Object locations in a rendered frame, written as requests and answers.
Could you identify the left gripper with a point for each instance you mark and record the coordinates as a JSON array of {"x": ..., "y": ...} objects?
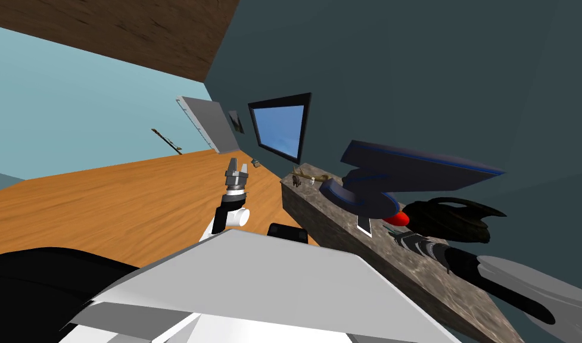
[{"x": 236, "y": 182}]

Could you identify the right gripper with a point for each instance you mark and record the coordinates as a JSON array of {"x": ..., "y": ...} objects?
[{"x": 421, "y": 245}]

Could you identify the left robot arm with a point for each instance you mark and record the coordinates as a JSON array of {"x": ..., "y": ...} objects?
[{"x": 28, "y": 295}]

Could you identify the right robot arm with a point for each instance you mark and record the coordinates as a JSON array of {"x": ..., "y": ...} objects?
[{"x": 533, "y": 295}]

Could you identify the small grey floor object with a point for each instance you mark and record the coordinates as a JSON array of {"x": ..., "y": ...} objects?
[{"x": 256, "y": 163}]

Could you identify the red round object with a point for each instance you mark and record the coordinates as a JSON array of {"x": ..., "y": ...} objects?
[{"x": 398, "y": 219}]

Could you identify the black curved object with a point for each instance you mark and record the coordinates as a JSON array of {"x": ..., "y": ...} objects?
[{"x": 450, "y": 221}]

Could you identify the grey door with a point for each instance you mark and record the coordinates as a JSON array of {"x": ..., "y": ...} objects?
[{"x": 212, "y": 125}]

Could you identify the black framed window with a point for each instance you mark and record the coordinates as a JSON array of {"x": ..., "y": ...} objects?
[{"x": 279, "y": 125}]

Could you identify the white and black card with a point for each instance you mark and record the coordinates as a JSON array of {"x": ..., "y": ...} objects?
[{"x": 364, "y": 226}]

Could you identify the small brown figurine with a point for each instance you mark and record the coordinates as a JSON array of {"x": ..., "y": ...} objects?
[{"x": 297, "y": 181}]

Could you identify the dark blue monitor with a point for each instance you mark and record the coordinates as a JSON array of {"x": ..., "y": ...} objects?
[{"x": 405, "y": 171}]

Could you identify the golden branch ornament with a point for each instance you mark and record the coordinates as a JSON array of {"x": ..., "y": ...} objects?
[{"x": 317, "y": 178}]

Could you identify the grey marble table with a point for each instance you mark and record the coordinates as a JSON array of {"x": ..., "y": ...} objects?
[{"x": 338, "y": 228}]

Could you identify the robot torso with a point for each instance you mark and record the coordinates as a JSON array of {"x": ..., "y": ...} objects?
[{"x": 267, "y": 290}]

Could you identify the small dark wall picture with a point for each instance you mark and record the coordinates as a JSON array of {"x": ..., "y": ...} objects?
[{"x": 236, "y": 122}]

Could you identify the thin dark wall ornament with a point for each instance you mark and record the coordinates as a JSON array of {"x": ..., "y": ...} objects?
[{"x": 167, "y": 141}]

